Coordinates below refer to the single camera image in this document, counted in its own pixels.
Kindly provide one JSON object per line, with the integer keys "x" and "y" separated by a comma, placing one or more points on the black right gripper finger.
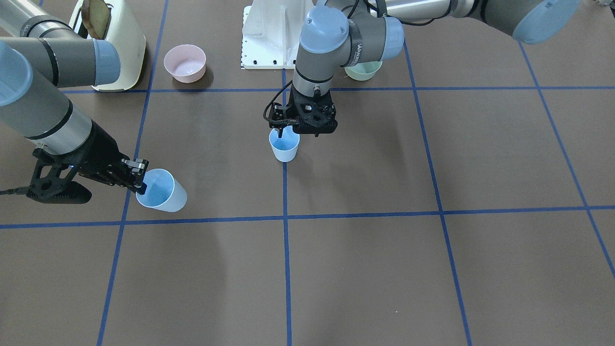
{"x": 137, "y": 169}

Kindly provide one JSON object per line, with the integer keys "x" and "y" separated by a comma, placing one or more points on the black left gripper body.
{"x": 280, "y": 117}

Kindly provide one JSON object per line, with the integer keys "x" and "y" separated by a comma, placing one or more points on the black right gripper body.
{"x": 99, "y": 154}

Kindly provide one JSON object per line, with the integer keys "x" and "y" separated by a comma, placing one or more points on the blue cup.
{"x": 163, "y": 192}
{"x": 285, "y": 148}

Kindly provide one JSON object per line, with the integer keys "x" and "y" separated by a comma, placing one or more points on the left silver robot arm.
{"x": 344, "y": 33}

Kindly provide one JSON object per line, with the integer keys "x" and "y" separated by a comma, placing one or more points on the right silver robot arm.
{"x": 44, "y": 55}

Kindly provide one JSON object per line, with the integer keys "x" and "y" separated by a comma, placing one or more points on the green bowl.
{"x": 363, "y": 71}

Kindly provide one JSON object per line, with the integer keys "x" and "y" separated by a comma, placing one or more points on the pink bowl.
{"x": 186, "y": 63}

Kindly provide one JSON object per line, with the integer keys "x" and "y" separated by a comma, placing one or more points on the cream toaster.
{"x": 125, "y": 34}

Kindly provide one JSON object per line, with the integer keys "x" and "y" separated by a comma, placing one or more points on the bread slice in toaster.
{"x": 96, "y": 17}

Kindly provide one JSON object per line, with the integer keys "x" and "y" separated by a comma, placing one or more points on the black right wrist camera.
{"x": 52, "y": 180}

